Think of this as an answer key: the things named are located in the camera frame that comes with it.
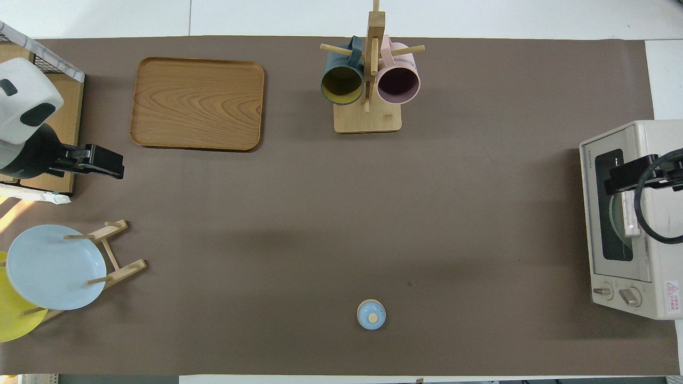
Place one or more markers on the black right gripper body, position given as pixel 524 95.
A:
pixel 632 173

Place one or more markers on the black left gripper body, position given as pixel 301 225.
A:
pixel 96 159

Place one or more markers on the pale green plate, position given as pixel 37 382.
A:
pixel 616 224

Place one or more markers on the silver oven knob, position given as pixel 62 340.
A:
pixel 603 291
pixel 630 296

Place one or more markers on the beige toaster oven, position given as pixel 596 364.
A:
pixel 659 298

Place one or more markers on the wooden stepped shelf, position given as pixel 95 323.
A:
pixel 69 117

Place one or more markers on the wooden box with mesh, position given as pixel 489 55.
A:
pixel 37 196

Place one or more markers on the wooden plate rack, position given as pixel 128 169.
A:
pixel 125 269

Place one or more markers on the wooden serving tray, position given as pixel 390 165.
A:
pixel 197 104

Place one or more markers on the light blue plate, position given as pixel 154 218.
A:
pixel 53 266

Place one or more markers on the brown table mat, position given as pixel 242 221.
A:
pixel 240 213

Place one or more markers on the yellow plate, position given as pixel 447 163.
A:
pixel 13 322

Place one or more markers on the pink mug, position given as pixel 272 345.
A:
pixel 397 85

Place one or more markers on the dark blue mug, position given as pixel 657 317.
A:
pixel 341 88

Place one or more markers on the wooden mug tree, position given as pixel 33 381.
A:
pixel 368 120

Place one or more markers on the small blue bell wooden knob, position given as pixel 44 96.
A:
pixel 371 316

